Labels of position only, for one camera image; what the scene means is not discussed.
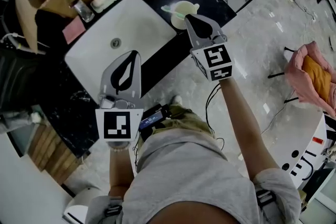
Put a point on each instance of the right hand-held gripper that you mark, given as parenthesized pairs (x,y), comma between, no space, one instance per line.
(216,60)

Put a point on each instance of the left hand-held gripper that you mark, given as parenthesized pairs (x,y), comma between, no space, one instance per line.
(116,126)

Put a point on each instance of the white cup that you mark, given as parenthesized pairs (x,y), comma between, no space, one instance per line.
(183,8)

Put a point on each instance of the green toothbrush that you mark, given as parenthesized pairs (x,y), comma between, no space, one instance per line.
(168,9)

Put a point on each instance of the person's right forearm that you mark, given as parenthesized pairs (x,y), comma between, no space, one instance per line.
(244,126)

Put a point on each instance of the person's left forearm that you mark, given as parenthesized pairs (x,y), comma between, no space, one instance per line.
(120,168)

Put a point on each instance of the black device with screen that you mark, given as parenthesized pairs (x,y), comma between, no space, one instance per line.
(151,120)

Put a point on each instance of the white sink basin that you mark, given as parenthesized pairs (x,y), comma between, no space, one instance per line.
(131,29)

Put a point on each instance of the person's white shoe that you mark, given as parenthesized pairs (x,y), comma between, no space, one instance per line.
(176,99)

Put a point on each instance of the pink sponge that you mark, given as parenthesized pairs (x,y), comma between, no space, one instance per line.
(74,30)

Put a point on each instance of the person's khaki trousers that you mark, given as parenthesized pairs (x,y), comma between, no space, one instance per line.
(183,119)

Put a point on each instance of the chrome faucet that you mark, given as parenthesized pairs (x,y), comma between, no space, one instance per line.
(82,10)

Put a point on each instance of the pink chair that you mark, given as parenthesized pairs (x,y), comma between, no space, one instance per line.
(296,73)

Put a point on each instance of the wooden pallet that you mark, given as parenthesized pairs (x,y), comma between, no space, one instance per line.
(52,154)

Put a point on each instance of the black suitcase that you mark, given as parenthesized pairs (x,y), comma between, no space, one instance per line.
(18,78)

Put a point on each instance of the person's grey shirt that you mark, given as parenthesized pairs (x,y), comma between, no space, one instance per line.
(189,173)

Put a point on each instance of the orange cushion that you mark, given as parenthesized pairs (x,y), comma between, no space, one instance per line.
(317,78)

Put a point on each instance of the white round appliance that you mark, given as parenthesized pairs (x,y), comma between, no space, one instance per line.
(81,204)

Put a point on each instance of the white curved desk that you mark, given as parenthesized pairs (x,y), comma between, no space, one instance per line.
(294,133)

